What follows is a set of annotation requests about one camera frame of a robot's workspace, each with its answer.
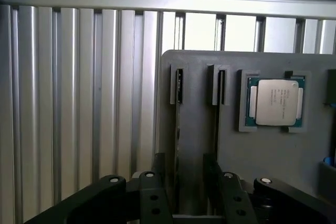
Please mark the black part at rack edge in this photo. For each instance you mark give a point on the black part at rack edge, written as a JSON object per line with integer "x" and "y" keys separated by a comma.
{"x": 331, "y": 87}

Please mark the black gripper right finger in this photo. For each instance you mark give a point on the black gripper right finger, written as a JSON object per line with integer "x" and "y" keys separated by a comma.
{"x": 233, "y": 200}

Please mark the silver CPU on green board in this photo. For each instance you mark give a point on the silver CPU on green board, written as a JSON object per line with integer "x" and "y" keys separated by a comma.
{"x": 275, "y": 102}

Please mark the black RAM stick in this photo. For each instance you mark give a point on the black RAM stick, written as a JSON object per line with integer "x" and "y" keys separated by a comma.
{"x": 179, "y": 90}

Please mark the grey parts rack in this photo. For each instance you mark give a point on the grey parts rack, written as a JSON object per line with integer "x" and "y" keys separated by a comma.
{"x": 262, "y": 150}

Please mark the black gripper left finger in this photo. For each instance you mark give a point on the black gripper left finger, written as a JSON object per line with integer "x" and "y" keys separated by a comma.
{"x": 155, "y": 200}

